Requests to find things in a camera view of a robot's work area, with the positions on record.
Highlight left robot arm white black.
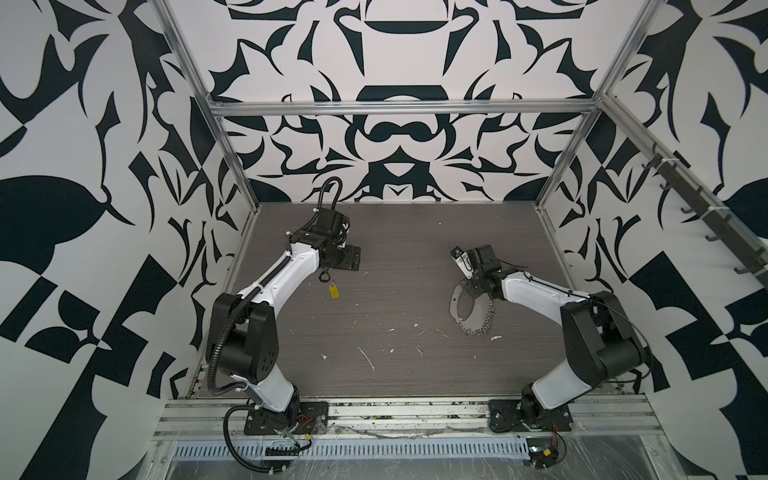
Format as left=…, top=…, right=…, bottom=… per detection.
left=206, top=207, right=361, bottom=434

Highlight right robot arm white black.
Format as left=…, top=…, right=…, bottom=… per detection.
left=449, top=245, right=651, bottom=434

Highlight small circuit board green led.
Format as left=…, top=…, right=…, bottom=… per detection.
left=526, top=436, right=567, bottom=470

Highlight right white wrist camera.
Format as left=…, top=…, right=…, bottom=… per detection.
left=450, top=247, right=474, bottom=279

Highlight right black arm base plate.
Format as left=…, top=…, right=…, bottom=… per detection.
left=488, top=398, right=573, bottom=434

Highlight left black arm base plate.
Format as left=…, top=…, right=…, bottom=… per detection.
left=244, top=401, right=329, bottom=436

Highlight white slotted cable duct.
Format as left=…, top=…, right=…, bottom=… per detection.
left=170, top=436, right=530, bottom=462

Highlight aluminium frame rails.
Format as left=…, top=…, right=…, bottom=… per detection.
left=158, top=1, right=767, bottom=406

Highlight black wall hook rail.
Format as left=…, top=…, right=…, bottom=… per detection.
left=640, top=143, right=767, bottom=289

